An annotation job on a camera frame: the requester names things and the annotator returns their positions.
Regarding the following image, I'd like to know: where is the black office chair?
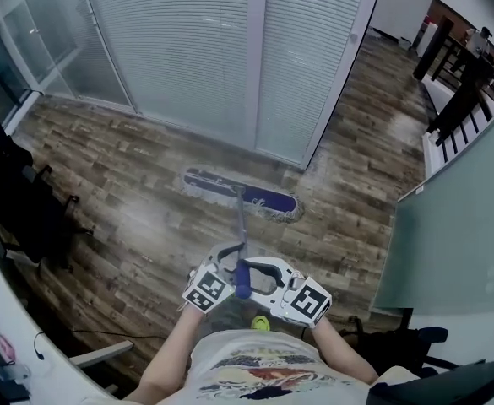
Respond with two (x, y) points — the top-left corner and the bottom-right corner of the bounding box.
(0, 139), (95, 274)

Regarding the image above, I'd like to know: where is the white printed t-shirt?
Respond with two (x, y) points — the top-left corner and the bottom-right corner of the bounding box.
(184, 329), (383, 405)

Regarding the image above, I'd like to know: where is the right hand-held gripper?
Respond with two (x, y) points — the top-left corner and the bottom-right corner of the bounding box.
(245, 256), (334, 330)

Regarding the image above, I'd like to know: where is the black floor cable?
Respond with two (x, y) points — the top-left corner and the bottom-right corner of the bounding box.
(69, 328), (168, 342)

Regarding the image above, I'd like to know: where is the wooden floor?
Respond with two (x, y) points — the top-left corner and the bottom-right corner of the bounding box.
(5, 31), (438, 400)

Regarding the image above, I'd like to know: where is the grey chair armrest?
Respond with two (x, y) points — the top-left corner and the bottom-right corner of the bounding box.
(68, 338), (135, 369)

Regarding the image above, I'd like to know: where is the dark wooden railing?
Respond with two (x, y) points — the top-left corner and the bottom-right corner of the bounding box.
(412, 14), (494, 152)

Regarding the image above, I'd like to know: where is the wide white venetian blind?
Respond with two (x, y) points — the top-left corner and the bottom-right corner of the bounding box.
(81, 0), (269, 137)

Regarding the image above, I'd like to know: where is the black cable on desk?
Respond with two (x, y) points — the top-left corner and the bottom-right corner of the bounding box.
(32, 331), (46, 361)

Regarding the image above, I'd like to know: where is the black chair with blue armrest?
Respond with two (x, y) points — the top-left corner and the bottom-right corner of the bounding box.
(338, 313), (459, 380)

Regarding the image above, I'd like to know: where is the blue mop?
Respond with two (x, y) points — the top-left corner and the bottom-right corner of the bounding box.
(180, 166), (307, 301)

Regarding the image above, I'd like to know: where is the white desk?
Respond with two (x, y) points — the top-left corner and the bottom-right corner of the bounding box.
(0, 217), (119, 405)

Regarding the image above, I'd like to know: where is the person's right forearm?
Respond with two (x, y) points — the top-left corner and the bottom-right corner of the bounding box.
(312, 321), (379, 386)

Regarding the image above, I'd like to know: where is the frosted glass partition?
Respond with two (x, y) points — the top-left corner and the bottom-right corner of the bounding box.
(371, 94), (494, 316)

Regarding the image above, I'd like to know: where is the person's left forearm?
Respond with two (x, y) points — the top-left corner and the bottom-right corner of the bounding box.
(123, 308), (209, 405)

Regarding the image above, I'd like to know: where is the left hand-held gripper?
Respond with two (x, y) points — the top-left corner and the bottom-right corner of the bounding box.
(182, 242), (248, 314)

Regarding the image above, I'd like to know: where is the narrow white venetian blind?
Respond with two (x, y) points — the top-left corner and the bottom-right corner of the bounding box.
(254, 0), (371, 165)

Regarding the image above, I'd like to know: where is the glass door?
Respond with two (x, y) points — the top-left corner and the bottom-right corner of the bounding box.
(0, 0), (134, 110)

